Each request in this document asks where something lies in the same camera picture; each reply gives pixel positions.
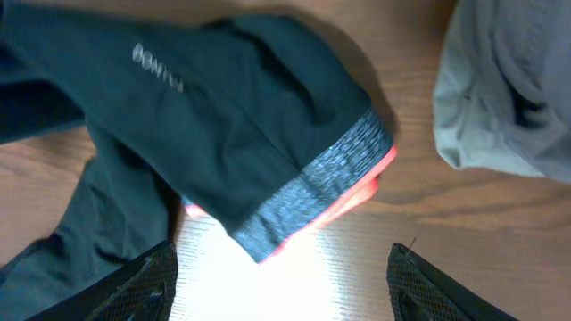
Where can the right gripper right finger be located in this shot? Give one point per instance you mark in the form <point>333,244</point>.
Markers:
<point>419,291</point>

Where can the black leggings with coral waistband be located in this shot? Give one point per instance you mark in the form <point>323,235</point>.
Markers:
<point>251,119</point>

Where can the grey folded trousers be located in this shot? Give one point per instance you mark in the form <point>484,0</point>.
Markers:
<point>502,94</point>

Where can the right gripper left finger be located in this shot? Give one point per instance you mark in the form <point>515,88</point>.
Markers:
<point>142,290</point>

